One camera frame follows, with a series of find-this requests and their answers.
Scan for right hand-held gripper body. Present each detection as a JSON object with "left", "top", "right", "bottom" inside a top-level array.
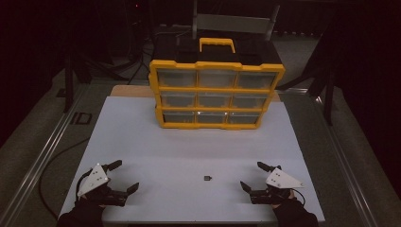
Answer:
[{"left": 250, "top": 166, "right": 305, "bottom": 206}]

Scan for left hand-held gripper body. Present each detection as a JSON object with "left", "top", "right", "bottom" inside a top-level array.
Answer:
[{"left": 75, "top": 163, "right": 131, "bottom": 208}]

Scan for clear plastic drawer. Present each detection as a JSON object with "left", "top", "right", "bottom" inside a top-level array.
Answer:
[{"left": 231, "top": 93, "right": 269, "bottom": 110}]

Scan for yellow and black organizer cabinet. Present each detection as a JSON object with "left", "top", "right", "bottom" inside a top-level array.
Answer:
[{"left": 148, "top": 37, "right": 287, "bottom": 131}]

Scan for person's left hand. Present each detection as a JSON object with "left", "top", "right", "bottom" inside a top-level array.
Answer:
[{"left": 78, "top": 193, "right": 108, "bottom": 211}]

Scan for person's right hand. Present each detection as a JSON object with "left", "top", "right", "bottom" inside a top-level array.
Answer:
[{"left": 270, "top": 190, "right": 299, "bottom": 212}]

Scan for black stand leg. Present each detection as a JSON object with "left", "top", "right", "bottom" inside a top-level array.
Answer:
[{"left": 63, "top": 51, "right": 76, "bottom": 114}]

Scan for black stand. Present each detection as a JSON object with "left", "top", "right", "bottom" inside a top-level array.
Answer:
[{"left": 277, "top": 27, "right": 336, "bottom": 127}]

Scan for rows of clear drawers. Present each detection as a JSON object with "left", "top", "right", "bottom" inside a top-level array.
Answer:
[{"left": 156, "top": 68, "right": 278, "bottom": 125}]

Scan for grey metal stand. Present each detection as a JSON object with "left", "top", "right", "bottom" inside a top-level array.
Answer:
[{"left": 192, "top": 0, "right": 281, "bottom": 42}]

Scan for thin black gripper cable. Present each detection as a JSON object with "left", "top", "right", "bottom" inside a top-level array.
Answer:
[{"left": 295, "top": 188, "right": 306, "bottom": 206}]

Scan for black floor cable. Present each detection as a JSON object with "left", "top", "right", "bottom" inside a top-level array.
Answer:
[{"left": 38, "top": 136, "right": 93, "bottom": 220}]

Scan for metal floor rail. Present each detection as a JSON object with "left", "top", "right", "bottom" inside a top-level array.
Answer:
[
  {"left": 313, "top": 93, "right": 377, "bottom": 227},
  {"left": 0, "top": 83, "right": 93, "bottom": 227}
]

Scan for bundle of black cables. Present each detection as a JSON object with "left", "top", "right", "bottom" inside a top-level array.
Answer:
[{"left": 78, "top": 18, "right": 154, "bottom": 85}]

